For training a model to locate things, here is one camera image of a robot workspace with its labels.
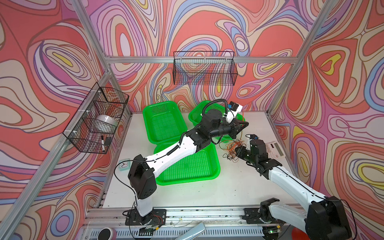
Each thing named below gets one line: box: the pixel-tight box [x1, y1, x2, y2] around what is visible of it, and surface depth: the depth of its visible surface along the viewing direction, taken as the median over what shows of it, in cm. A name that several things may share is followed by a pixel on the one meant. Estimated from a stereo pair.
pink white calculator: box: [265, 141, 286, 160], surface depth 97 cm
